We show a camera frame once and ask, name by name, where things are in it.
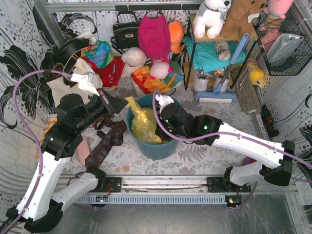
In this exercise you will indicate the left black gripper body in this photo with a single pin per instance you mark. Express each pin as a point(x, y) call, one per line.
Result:
point(105, 103)

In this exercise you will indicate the yellow translucent trash bag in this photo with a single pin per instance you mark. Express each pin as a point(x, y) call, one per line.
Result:
point(144, 123)

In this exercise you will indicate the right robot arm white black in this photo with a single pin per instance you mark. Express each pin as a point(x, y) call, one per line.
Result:
point(271, 162)

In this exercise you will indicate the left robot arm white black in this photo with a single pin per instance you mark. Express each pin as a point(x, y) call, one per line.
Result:
point(42, 208)

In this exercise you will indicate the cream canvas tote bag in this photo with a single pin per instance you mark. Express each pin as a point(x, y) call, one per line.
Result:
point(62, 86)

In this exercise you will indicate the teal plastic trash bin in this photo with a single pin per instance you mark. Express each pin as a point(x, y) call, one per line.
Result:
point(152, 151)

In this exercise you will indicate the magenta knitted bag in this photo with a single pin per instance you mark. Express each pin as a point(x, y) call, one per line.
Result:
point(154, 37)

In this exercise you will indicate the white plush bear red clothes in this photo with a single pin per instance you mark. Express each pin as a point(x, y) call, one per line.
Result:
point(121, 67)

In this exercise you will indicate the dark floral necktie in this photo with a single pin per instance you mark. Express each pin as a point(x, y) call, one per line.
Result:
point(111, 134)

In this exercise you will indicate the orange striped cloth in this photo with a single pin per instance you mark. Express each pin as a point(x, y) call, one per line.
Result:
point(141, 80)

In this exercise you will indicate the colorful rainbow cloth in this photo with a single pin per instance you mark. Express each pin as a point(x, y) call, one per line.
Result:
point(98, 55)

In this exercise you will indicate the pink round plush head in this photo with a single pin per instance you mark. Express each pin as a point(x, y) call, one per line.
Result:
point(160, 69)

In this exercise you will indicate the orange white checkered towel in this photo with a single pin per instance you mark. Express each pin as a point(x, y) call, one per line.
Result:
point(52, 118)

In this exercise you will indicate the pink fuzzy cloth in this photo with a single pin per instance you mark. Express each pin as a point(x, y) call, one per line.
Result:
point(83, 151)

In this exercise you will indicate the black round hat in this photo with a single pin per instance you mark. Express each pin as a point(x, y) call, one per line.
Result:
point(62, 54)

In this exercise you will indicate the black leather handbag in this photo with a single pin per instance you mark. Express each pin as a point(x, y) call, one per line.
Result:
point(125, 34)

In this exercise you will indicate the white sneaker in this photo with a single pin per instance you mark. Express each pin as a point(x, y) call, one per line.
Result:
point(200, 81)

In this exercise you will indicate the orange plush toy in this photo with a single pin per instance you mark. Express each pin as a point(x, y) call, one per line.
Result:
point(176, 36)

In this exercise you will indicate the black metal shelf rack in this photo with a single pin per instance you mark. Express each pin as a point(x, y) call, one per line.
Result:
point(188, 59)

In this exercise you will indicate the teal folded cloth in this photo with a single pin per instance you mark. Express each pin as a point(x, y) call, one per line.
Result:
point(205, 56)

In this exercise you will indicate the blue lint roller mop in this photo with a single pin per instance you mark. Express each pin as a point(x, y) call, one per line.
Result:
point(216, 95)

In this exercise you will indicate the grey patterned rolled cloth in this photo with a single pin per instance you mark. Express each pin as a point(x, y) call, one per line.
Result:
point(222, 50)

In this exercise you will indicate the white plush dog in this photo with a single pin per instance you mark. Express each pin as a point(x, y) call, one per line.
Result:
point(210, 18)

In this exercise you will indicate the purple orange sock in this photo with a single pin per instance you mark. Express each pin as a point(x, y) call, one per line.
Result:
point(248, 160)

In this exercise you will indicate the yellow plush duck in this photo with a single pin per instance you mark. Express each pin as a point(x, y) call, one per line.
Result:
point(255, 73)

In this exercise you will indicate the dark patterned cloth right side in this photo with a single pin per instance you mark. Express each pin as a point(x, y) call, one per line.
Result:
point(268, 122)

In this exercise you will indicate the brown teddy bear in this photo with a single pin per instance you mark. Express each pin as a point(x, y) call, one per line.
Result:
point(241, 15)

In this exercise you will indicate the silver foil pouch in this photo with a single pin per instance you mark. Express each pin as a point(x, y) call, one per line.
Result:
point(283, 47)

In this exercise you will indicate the pink plush toy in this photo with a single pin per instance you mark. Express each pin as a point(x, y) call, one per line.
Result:
point(275, 13)

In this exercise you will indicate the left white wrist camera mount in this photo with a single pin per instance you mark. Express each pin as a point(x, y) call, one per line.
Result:
point(88, 83)

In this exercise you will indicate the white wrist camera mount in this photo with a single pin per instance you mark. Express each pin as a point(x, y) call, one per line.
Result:
point(163, 101)
point(88, 83)

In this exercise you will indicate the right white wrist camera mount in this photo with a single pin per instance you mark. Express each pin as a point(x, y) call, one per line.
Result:
point(163, 101)

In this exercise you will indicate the aluminium rail base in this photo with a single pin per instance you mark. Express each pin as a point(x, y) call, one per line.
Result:
point(158, 187)

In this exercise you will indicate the black wire basket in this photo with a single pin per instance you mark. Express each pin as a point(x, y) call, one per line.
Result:
point(297, 61)

